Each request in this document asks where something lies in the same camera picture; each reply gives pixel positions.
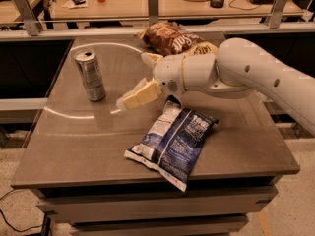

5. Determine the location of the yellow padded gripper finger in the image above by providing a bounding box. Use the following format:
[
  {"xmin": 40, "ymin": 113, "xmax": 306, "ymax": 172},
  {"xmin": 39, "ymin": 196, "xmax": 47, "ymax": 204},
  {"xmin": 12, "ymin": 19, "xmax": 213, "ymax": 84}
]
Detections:
[
  {"xmin": 141, "ymin": 52, "xmax": 163, "ymax": 69},
  {"xmin": 116, "ymin": 78, "xmax": 161, "ymax": 110}
]

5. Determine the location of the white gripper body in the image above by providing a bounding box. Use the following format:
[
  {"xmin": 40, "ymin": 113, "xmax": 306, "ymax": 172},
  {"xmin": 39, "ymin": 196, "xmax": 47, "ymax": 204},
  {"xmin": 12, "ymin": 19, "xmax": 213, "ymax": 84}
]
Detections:
[{"xmin": 153, "ymin": 53, "xmax": 219, "ymax": 97}]

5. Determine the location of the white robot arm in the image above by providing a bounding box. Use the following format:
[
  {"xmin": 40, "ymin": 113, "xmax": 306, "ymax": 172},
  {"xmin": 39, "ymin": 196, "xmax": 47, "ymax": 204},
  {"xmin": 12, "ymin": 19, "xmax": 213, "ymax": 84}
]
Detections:
[{"xmin": 116, "ymin": 38, "xmax": 315, "ymax": 135}]

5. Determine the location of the silver redbull can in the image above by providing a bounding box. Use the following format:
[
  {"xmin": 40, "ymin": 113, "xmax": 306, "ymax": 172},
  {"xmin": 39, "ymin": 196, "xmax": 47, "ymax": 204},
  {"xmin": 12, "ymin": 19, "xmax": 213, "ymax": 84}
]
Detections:
[{"xmin": 74, "ymin": 49, "xmax": 106, "ymax": 101}]

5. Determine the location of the brown chip bag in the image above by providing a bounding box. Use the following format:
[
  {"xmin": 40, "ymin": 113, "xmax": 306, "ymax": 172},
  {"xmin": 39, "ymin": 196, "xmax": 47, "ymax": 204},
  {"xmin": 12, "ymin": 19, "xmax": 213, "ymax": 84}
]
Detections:
[{"xmin": 137, "ymin": 23, "xmax": 218, "ymax": 56}]

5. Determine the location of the blue chip bag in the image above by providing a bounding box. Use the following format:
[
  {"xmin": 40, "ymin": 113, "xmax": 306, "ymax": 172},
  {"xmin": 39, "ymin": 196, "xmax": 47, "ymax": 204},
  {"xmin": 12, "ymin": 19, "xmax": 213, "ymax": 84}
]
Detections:
[{"xmin": 124, "ymin": 96, "xmax": 219, "ymax": 192}]

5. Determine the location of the black mesh pen cup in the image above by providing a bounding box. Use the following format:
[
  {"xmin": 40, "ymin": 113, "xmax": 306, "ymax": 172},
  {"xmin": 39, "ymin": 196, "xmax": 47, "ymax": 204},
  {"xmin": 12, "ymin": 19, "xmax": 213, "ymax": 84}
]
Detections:
[{"xmin": 210, "ymin": 0, "xmax": 225, "ymax": 8}]

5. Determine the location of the grey metal railing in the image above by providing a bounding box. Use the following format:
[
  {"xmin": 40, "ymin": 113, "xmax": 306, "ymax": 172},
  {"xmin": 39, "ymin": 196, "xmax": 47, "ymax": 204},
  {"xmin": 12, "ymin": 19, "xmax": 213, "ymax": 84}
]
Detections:
[{"xmin": 0, "ymin": 0, "xmax": 315, "ymax": 43}]

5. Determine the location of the grey table drawer unit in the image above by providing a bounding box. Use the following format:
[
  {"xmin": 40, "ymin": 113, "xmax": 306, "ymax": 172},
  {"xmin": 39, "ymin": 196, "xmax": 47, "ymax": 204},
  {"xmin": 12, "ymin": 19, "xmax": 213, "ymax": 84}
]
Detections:
[{"xmin": 38, "ymin": 178, "xmax": 278, "ymax": 236}]

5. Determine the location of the black floor cable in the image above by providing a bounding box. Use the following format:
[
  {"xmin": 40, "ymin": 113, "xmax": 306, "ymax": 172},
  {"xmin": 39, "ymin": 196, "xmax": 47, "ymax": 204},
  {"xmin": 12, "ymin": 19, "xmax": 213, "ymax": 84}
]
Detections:
[{"xmin": 0, "ymin": 188, "xmax": 45, "ymax": 233}]

